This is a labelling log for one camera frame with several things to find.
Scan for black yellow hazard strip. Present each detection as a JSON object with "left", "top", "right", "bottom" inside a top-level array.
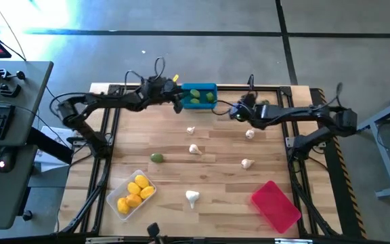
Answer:
[{"left": 311, "top": 87, "right": 368, "bottom": 240}]

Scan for grey metal stand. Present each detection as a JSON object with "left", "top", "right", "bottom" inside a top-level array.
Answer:
[{"left": 352, "top": 84, "right": 390, "bottom": 199}]

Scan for black desk beam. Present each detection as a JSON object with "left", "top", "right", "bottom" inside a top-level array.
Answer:
[{"left": 28, "top": 127, "right": 74, "bottom": 165}]

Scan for black desk clamp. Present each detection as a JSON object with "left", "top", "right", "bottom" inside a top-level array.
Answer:
[
  {"left": 0, "top": 67, "right": 26, "bottom": 83},
  {"left": 0, "top": 80, "right": 22, "bottom": 98}
]

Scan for black handheld device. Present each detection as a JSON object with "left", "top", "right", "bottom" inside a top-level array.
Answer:
[{"left": 146, "top": 222, "right": 165, "bottom": 244}]

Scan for red plastic bin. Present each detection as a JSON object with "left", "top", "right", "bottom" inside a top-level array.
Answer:
[{"left": 251, "top": 180, "right": 302, "bottom": 235}]

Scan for white paper sheets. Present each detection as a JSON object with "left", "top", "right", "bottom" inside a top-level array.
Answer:
[{"left": 34, "top": 125, "right": 70, "bottom": 173}]

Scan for clear plastic bin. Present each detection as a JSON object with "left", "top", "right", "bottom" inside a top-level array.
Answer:
[{"left": 106, "top": 169, "right": 158, "bottom": 222}]

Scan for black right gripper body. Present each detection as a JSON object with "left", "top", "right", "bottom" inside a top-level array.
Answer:
[{"left": 229, "top": 101, "right": 262, "bottom": 129}]

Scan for black aluminium table frame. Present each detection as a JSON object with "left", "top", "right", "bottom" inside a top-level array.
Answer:
[{"left": 59, "top": 83, "right": 343, "bottom": 238}]

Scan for silver metal bracket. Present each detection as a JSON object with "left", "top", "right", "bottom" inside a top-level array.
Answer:
[
  {"left": 275, "top": 238, "right": 313, "bottom": 244},
  {"left": 85, "top": 237, "right": 125, "bottom": 244}
]

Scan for large white garlic bulb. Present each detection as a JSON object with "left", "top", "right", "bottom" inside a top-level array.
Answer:
[{"left": 185, "top": 190, "right": 201, "bottom": 210}]

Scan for blue plastic bin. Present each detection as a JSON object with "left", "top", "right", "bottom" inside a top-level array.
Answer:
[{"left": 181, "top": 83, "right": 219, "bottom": 110}]

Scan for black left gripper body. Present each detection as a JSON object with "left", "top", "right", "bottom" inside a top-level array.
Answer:
[{"left": 142, "top": 76, "right": 175, "bottom": 108}]

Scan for black computer mouse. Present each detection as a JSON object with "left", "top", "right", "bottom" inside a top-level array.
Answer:
[{"left": 0, "top": 146, "right": 17, "bottom": 174}]

